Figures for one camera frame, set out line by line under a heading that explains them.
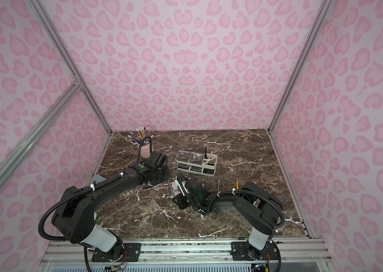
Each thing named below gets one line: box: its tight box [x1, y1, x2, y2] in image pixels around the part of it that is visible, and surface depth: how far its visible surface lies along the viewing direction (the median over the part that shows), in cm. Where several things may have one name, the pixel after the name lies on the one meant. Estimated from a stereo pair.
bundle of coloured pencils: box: [127, 126, 151, 146], surface depth 103 cm
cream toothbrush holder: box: [175, 150, 218, 177], surface depth 97 cm
